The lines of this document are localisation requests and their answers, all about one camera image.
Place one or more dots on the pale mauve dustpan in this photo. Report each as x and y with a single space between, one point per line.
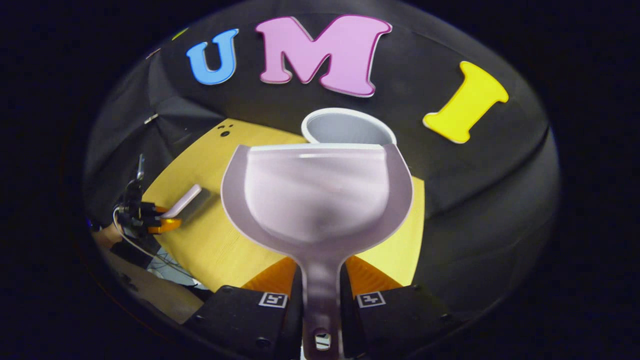
320 200

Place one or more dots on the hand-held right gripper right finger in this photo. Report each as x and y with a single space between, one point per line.
400 320

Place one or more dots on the small mauve broom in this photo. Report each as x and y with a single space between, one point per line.
187 200

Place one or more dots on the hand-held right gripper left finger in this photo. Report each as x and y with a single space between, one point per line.
240 320

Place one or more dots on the white ribbed garbage bin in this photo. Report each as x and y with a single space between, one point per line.
345 127

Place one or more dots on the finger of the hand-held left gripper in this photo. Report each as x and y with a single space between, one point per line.
165 226
152 209

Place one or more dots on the yellow wooden desktop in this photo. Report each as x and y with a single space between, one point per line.
205 240

